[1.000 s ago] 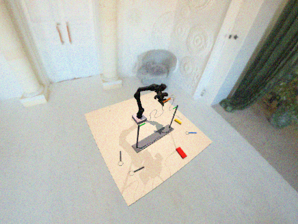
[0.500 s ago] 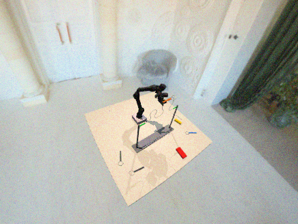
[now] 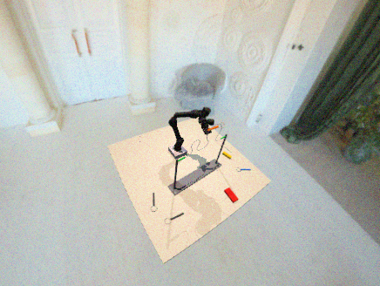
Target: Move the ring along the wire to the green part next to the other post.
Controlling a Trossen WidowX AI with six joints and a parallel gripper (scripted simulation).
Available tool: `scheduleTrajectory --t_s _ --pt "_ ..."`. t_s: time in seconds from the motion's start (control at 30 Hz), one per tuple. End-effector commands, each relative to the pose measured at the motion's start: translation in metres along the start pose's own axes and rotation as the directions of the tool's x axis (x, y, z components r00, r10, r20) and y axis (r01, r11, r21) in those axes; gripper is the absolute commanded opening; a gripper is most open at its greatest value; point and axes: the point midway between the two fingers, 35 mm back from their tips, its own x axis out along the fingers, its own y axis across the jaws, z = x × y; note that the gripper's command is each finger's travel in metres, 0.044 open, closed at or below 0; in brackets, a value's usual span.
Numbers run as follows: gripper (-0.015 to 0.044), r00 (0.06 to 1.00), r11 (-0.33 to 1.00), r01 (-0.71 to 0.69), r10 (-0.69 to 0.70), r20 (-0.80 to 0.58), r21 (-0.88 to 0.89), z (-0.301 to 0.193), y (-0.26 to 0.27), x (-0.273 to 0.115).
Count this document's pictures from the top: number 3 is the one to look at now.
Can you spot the red rectangular block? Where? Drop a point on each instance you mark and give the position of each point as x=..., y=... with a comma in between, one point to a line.
x=231, y=195

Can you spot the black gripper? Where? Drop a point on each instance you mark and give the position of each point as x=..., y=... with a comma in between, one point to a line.
x=204, y=125

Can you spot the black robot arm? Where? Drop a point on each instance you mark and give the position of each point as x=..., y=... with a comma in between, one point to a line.
x=194, y=114

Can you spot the yellow rectangular block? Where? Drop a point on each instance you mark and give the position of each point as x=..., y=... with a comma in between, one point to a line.
x=227, y=155

